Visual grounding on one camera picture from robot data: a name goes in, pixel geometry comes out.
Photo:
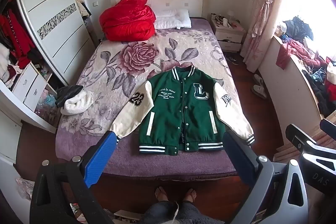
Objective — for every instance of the wooden planks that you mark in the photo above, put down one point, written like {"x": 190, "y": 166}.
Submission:
{"x": 286, "y": 154}

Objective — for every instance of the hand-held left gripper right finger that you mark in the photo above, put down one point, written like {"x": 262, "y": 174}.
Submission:
{"x": 236, "y": 158}

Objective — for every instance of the black and white fleece coat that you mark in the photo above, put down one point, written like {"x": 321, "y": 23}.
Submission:
{"x": 76, "y": 100}

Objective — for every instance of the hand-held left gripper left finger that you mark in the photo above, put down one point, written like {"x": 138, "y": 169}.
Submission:
{"x": 101, "y": 158}

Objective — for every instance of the white nightstand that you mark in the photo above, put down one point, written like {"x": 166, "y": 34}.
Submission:
{"x": 228, "y": 35}

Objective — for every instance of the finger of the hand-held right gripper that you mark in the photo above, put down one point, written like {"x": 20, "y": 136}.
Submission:
{"x": 298, "y": 133}
{"x": 328, "y": 124}

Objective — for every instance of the beige window bench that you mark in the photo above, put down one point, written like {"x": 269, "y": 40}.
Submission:
{"x": 291, "y": 92}

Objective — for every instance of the red hanging clothes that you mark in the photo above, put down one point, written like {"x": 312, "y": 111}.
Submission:
{"x": 15, "y": 35}

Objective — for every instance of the white sliding-door wardrobe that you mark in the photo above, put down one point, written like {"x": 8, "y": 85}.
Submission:
{"x": 52, "y": 16}

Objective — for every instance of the white drawer unit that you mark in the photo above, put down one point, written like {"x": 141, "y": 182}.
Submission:
{"x": 27, "y": 87}

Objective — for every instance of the pile of mixed clothes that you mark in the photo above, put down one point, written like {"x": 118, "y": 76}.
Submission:
{"x": 307, "y": 56}

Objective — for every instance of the person's foot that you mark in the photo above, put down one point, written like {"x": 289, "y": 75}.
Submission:
{"x": 189, "y": 196}
{"x": 161, "y": 196}

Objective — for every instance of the white slipper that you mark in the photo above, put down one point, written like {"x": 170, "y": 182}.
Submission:
{"x": 258, "y": 79}
{"x": 260, "y": 90}

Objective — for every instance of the person's left foot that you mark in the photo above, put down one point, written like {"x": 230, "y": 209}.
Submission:
{"x": 161, "y": 196}

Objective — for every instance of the person's grey trouser legs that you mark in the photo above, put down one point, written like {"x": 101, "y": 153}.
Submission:
{"x": 183, "y": 214}

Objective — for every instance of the red duvet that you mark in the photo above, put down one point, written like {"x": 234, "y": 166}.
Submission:
{"x": 126, "y": 19}

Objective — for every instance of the floral purple blanket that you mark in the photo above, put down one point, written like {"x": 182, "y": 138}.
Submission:
{"x": 147, "y": 56}

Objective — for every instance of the dark shoes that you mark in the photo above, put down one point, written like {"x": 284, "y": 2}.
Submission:
{"x": 232, "y": 60}

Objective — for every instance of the white pillow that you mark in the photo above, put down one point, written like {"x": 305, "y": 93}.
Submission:
{"x": 172, "y": 19}

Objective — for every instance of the pink patterned curtain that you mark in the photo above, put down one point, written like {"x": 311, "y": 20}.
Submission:
{"x": 265, "y": 3}

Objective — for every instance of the green varsity jacket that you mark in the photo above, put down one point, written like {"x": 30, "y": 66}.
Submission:
{"x": 170, "y": 108}

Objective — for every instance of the pink floral cloth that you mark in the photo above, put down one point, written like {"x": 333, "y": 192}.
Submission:
{"x": 23, "y": 187}

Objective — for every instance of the person's right foot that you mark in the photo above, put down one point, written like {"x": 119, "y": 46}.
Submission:
{"x": 189, "y": 196}

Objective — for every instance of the small table lamp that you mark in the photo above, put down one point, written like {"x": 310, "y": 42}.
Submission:
{"x": 230, "y": 14}

